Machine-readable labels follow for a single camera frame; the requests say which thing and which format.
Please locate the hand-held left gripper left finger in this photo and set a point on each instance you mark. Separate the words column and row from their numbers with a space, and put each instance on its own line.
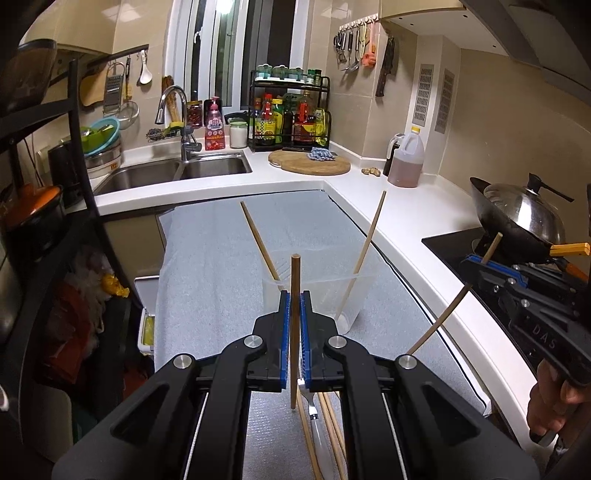
column 286, row 341

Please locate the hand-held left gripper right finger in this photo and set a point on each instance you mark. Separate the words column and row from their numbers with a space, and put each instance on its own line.
column 305, row 341

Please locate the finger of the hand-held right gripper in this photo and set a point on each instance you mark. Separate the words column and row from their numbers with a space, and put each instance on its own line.
column 503, row 271
column 489, row 282

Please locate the wooden chopstick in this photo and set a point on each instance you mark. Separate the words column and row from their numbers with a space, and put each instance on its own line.
column 258, row 240
column 308, row 438
column 329, row 429
column 438, row 323
column 337, row 429
column 369, row 235
column 295, row 277

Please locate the clear plastic container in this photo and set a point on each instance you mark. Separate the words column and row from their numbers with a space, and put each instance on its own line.
column 360, row 295

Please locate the person's right hand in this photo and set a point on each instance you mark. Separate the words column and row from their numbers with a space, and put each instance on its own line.
column 547, row 406

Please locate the black wok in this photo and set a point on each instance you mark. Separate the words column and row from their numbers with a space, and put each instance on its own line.
column 512, row 240

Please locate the black glass gas stove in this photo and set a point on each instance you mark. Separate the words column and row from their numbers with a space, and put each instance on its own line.
column 452, row 249

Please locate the steel wok lid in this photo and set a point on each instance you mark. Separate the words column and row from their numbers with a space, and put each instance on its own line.
column 526, row 212

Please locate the grey foam mat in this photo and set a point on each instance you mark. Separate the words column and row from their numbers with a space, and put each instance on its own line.
column 212, row 258

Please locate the white trash bin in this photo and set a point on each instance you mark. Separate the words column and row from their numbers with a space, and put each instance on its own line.
column 147, row 318

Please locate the plastic oil jug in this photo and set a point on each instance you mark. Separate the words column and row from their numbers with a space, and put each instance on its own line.
column 406, row 166

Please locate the ginger piece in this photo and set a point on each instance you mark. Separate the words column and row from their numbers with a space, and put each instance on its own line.
column 371, row 171

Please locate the round wooden cutting board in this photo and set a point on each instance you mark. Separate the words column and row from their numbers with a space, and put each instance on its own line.
column 300, row 165

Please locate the yellow bag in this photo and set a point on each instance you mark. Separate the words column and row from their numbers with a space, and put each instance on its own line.
column 115, row 285

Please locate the blue cloth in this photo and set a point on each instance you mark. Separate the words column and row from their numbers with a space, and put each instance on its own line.
column 322, row 154

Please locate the white jar with green lid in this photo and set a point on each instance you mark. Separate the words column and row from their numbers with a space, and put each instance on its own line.
column 238, row 136

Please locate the row of sauce bottles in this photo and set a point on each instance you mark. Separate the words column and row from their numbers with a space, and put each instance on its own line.
column 286, row 122

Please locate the steel double sink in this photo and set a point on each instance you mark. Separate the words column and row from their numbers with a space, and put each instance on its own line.
column 138, row 177

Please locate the red dish soap bottle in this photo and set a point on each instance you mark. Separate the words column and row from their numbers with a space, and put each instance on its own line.
column 215, row 129

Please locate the steel faucet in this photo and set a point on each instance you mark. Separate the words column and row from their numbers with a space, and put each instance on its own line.
column 184, row 138

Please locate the black spice rack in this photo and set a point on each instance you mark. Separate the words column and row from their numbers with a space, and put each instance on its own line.
column 251, row 115

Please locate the hanging cleaver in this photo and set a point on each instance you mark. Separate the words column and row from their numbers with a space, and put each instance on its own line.
column 385, row 69

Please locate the range hood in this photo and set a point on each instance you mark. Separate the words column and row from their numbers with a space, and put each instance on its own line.
column 531, row 32

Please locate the red chili jar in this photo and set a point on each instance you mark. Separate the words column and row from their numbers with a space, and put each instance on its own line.
column 195, row 115

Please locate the steel pot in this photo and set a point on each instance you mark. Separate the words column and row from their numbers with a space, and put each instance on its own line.
column 106, row 166

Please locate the row of green-lid spice jars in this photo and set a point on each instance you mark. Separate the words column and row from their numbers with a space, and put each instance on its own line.
column 281, row 71

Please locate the hanging kitchen tools on hooks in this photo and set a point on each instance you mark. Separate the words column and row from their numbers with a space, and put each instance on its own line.
column 353, row 46

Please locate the black shelf rack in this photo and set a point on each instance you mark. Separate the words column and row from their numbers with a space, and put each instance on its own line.
column 83, row 161

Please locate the green and blue colanders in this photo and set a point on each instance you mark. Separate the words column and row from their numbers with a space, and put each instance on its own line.
column 101, row 136

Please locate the upper cabinet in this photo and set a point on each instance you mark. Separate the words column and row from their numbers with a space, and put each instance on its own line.
column 415, row 8

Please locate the black appliance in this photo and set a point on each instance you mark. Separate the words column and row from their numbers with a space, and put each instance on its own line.
column 64, row 175

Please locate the black pot with orange lid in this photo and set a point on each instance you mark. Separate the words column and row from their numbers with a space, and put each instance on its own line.
column 32, row 217

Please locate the window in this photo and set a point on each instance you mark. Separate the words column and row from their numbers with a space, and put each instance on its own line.
column 231, row 50

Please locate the hanging white ladle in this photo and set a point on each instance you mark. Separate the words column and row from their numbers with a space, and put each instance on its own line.
column 145, row 74

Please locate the hanging metal grater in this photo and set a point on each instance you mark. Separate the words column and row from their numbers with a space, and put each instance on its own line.
column 113, row 92

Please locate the hanging wooden board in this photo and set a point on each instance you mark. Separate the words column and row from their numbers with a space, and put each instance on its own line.
column 90, row 92

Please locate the dark glass bowl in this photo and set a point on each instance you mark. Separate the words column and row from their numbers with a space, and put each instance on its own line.
column 25, row 74

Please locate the wall vent grille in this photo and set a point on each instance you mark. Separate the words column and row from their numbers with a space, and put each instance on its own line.
column 445, row 101
column 422, row 94

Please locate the black wall rail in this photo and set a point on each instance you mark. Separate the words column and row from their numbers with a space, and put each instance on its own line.
column 120, row 54

